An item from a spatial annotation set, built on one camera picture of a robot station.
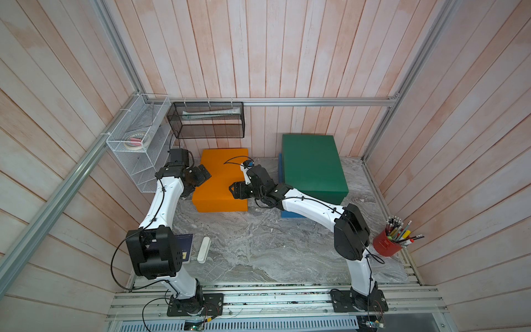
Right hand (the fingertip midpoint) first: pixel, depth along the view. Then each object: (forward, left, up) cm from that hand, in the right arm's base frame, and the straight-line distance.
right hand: (234, 187), depth 85 cm
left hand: (+2, +14, +1) cm, 14 cm away
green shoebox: (+26, -38, -13) cm, 48 cm away
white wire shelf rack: (+3, +37, +9) cm, 38 cm away
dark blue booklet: (-18, +21, -17) cm, 33 cm away
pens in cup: (-17, -63, -5) cm, 66 cm away
